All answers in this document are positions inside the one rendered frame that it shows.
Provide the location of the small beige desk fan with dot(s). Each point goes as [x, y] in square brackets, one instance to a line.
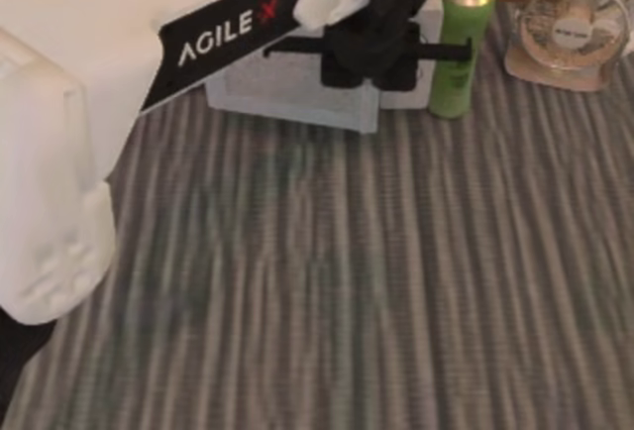
[569, 33]

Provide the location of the green bottle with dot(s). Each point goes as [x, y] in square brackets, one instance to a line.
[458, 19]

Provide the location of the grey striped table mat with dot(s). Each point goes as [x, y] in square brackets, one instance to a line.
[371, 276]

